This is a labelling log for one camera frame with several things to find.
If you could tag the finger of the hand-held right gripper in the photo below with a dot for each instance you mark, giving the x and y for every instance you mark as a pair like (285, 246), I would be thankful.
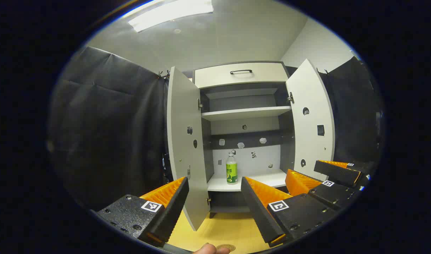
(337, 173)
(333, 195)

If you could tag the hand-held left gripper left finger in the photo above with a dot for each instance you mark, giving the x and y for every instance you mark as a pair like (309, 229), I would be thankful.
(173, 208)

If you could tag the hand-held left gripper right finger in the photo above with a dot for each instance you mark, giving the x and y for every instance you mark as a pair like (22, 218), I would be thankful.
(258, 208)

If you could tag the grey door with headphone sticker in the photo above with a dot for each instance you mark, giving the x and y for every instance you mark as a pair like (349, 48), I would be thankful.
(314, 148)

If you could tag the green label plastic bottle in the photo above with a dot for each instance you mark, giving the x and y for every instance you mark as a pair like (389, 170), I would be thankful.
(231, 173)

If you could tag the round brown coaster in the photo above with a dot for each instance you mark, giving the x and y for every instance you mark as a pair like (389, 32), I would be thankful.
(228, 247)

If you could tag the grey door with camera sticker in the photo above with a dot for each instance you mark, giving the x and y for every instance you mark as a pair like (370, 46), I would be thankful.
(183, 148)

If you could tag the grey cabinet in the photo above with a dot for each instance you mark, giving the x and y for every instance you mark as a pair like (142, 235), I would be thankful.
(245, 113)

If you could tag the metal door hinge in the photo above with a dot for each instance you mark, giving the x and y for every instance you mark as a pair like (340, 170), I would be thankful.
(290, 97)
(199, 104)

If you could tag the grey cabinet drawer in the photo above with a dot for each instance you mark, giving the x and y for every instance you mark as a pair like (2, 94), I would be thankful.
(215, 77)

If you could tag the ceiling light panel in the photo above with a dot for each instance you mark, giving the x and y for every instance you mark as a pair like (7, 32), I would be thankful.
(169, 14)

